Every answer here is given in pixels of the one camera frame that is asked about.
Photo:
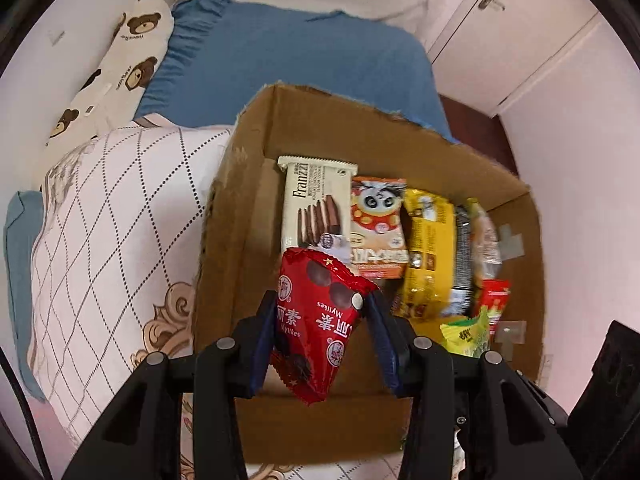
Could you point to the large yellow black packet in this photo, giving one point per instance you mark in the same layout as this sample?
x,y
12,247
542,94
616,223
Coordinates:
x,y
427,255

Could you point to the cardboard box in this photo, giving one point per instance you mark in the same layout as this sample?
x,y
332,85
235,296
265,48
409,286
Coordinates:
x,y
250,240

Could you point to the white door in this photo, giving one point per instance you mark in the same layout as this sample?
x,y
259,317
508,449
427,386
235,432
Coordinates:
x,y
525,45

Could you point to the white diamond printed quilt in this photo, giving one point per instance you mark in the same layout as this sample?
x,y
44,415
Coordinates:
x,y
100,240

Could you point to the blue bed sheet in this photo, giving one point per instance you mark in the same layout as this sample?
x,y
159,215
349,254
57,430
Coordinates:
x,y
280,45

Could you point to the red and green snack packet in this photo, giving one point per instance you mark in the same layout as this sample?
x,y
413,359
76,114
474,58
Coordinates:
x,y
495,300

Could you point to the cream sandwich biscuit packet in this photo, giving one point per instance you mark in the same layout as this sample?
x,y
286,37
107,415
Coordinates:
x,y
310,195

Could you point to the red chocolate snack packet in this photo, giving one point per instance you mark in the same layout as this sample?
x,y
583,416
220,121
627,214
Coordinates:
x,y
320,320

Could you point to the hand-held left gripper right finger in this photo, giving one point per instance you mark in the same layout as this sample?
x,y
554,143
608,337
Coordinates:
x,y
386,347

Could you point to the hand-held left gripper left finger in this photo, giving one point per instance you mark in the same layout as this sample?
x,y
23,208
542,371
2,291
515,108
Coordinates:
x,y
262,342

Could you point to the white cookie packet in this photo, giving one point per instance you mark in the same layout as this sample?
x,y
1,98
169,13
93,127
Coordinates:
x,y
485,245

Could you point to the orange panda snack packet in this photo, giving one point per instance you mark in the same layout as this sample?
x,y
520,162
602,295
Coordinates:
x,y
377,220

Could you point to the bear print pillow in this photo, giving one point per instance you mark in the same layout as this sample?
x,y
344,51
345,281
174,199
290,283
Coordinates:
x,y
135,35

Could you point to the green candy packet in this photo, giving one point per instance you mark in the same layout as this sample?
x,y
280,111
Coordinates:
x,y
467,337

